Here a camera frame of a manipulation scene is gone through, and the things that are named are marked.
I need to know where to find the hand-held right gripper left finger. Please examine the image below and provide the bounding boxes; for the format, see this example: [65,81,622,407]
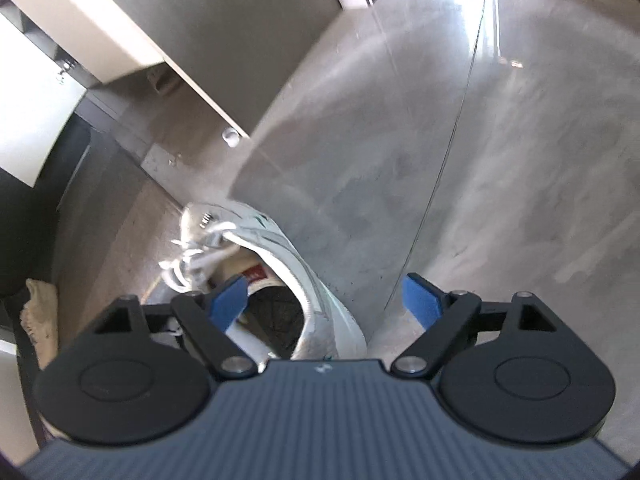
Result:
[92,275,258,380]

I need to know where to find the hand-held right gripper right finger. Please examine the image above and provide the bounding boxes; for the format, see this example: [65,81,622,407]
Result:
[391,272,561,378]

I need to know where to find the grey shoe cabinet white doors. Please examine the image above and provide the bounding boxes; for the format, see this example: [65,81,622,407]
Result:
[0,0,251,351]

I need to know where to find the white sneaker red tongue label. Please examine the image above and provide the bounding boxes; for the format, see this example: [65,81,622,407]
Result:
[159,201,368,361]

